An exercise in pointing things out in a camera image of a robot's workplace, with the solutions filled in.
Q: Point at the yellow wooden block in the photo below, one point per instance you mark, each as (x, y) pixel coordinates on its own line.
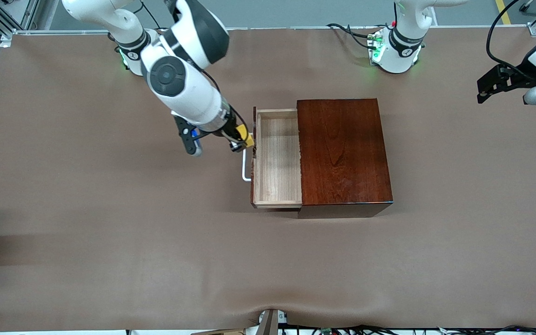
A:
(248, 141)

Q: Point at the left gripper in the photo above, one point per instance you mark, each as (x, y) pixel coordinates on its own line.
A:
(518, 78)

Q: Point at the brown cardboard piece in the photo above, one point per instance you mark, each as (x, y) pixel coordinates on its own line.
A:
(221, 332)

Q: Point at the dark wooden drawer cabinet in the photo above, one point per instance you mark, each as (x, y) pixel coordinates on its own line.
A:
(342, 153)

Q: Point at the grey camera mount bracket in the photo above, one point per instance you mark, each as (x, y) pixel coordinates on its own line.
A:
(270, 323)

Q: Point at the black stand foot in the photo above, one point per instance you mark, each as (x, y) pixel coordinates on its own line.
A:
(526, 5)

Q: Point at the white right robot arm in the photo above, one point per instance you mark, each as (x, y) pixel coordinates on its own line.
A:
(179, 93)

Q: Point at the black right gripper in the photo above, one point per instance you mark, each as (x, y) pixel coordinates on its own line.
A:
(231, 126)

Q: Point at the brown table cover sheet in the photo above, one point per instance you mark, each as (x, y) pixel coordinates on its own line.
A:
(179, 242)

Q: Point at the light wooden drawer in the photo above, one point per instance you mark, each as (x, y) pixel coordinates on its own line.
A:
(277, 158)

